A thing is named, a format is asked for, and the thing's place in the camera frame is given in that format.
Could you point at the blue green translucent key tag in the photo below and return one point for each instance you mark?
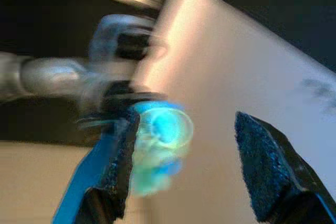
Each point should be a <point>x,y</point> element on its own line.
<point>162,140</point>

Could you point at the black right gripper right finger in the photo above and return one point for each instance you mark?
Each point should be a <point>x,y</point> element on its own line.
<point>267,171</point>

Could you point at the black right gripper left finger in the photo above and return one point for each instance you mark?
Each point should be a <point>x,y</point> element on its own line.
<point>105,171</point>

